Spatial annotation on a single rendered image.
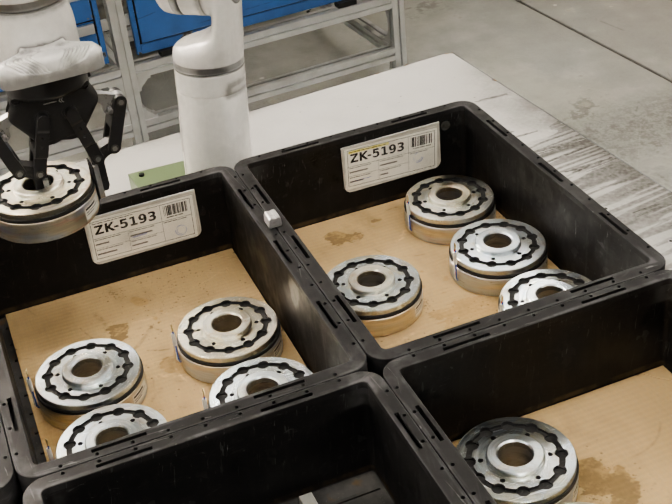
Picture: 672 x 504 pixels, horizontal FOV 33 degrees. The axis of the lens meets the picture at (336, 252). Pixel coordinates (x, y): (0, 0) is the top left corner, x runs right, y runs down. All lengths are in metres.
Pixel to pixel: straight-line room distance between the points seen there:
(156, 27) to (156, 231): 1.92
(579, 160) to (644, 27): 2.24
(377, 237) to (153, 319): 0.27
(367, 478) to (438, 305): 0.25
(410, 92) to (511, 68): 1.74
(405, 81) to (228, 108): 0.53
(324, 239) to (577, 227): 0.30
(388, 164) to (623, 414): 0.44
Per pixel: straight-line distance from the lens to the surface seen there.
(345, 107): 1.88
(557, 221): 1.22
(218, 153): 1.51
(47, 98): 1.06
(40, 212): 1.09
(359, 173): 1.33
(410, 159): 1.35
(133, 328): 1.22
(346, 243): 1.29
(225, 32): 1.45
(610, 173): 1.67
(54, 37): 1.04
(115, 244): 1.27
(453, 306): 1.18
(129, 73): 3.16
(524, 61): 3.68
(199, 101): 1.48
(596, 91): 3.49
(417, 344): 0.98
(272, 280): 1.16
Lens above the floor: 1.54
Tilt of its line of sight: 34 degrees down
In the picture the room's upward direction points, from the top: 6 degrees counter-clockwise
